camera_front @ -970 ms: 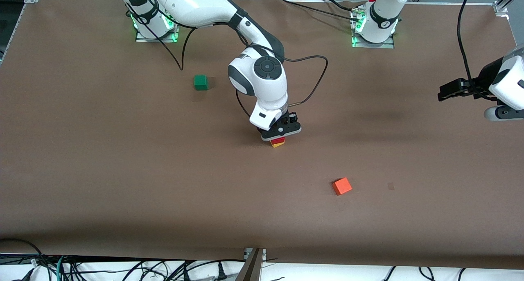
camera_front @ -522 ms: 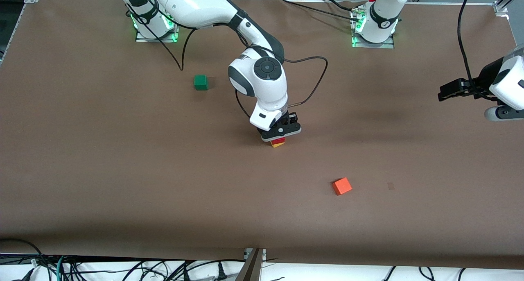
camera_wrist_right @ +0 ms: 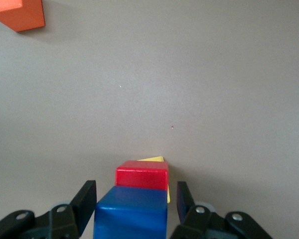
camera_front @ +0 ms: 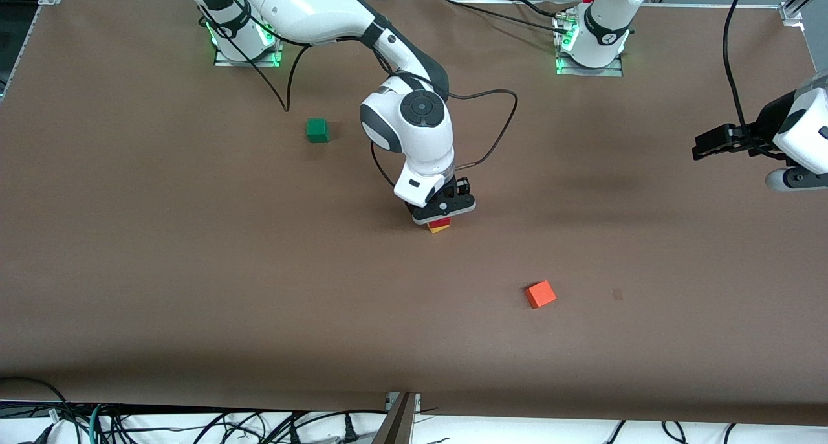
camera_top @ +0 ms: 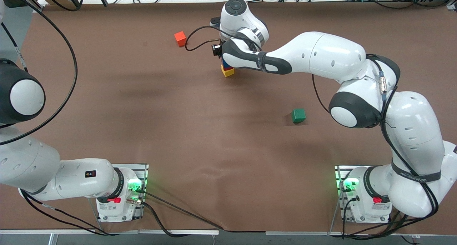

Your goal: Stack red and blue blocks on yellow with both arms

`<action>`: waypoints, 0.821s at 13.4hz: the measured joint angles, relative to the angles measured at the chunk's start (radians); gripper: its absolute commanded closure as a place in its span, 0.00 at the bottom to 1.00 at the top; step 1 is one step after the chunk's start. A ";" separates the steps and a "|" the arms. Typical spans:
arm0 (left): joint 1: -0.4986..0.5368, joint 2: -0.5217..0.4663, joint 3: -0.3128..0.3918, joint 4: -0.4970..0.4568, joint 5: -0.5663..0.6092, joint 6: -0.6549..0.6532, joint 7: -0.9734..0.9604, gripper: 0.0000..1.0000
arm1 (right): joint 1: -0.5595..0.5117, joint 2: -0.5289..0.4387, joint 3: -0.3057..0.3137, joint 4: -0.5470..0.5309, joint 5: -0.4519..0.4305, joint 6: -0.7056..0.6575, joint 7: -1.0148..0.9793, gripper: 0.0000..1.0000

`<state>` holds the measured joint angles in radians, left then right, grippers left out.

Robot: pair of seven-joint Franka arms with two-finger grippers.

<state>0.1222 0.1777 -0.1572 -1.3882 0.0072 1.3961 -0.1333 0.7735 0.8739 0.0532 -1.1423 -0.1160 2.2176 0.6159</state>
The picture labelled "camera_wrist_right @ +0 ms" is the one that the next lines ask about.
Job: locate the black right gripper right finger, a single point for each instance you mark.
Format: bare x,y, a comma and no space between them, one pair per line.
184,206

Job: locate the yellow wooden block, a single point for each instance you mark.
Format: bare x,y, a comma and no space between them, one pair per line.
153,158

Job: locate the orange wooden block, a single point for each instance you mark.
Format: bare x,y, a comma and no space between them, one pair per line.
20,12

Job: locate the blue wooden block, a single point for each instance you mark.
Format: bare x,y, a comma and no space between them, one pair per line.
129,214

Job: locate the red wooden block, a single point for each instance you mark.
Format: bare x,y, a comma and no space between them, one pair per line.
139,176

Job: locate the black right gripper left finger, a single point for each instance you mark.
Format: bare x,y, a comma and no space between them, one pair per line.
84,206

